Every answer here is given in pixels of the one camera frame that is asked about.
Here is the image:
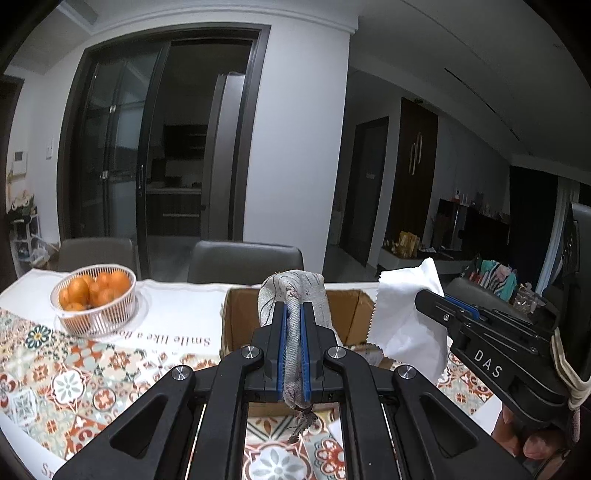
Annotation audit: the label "floral patterned table cover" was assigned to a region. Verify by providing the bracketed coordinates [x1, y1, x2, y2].
[0, 268, 509, 480]

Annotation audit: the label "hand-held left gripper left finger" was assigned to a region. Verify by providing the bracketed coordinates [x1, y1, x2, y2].
[55, 302, 287, 480]

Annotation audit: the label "dark wooden door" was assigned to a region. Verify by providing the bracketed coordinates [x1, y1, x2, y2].
[339, 117, 389, 268]

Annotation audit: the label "dark sideboard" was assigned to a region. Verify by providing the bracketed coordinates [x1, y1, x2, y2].
[436, 198, 513, 259]

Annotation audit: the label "teal striped clothes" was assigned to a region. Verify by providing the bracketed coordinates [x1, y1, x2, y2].
[478, 259, 520, 301]

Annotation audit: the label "grey chair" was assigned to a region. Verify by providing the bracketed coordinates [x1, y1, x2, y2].
[445, 276, 546, 319]
[187, 241, 305, 286]
[58, 237, 139, 278]

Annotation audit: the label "dark sliding glass door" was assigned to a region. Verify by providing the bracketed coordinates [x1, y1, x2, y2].
[58, 25, 271, 278]

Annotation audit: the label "brown cardboard box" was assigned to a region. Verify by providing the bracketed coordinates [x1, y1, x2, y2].
[221, 287, 393, 414]

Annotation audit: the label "tall brown cabinet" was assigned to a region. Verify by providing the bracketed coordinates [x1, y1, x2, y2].
[397, 97, 439, 245]

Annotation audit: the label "white cloth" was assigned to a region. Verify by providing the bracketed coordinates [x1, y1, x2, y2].
[367, 257, 451, 384]

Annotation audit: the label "cream strap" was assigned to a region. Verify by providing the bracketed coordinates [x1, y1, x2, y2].
[551, 329, 591, 409]

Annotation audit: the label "pile of oranges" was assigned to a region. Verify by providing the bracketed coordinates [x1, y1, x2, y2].
[59, 270, 132, 312]

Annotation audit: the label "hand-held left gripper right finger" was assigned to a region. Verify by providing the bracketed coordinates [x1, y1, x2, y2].
[302, 302, 532, 480]

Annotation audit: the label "white shelf rack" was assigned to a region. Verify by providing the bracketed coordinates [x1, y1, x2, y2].
[9, 194, 42, 268]

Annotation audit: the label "person's right hand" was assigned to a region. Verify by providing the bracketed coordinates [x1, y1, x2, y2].
[492, 408, 573, 462]

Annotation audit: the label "grey refrigerator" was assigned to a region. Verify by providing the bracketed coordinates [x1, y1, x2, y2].
[201, 74, 245, 241]

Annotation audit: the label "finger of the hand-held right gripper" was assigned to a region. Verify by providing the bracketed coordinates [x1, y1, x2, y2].
[416, 288, 485, 340]
[444, 295, 490, 324]

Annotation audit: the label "white plastic basket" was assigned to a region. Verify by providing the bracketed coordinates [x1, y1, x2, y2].
[50, 264, 138, 340]

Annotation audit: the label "grey cloth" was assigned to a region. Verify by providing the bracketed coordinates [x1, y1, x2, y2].
[257, 270, 342, 444]

